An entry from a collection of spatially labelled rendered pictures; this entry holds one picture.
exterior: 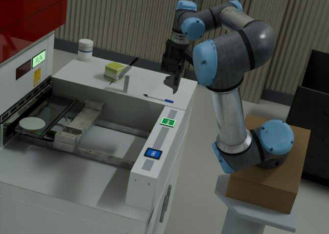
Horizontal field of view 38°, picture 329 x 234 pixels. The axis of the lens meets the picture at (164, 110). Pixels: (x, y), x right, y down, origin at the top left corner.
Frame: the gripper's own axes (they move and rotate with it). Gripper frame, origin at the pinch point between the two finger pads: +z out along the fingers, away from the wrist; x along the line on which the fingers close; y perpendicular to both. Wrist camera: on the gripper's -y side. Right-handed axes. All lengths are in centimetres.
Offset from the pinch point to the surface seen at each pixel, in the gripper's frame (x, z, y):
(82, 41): -42, 5, 55
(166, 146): 18.5, 14.7, -2.5
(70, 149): 22.5, 24.2, 33.0
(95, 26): -284, 77, 127
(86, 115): -3.4, 22.7, 36.4
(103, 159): 19.0, 27.1, 20.8
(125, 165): 19.0, 27.1, 11.8
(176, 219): -62, 111, -8
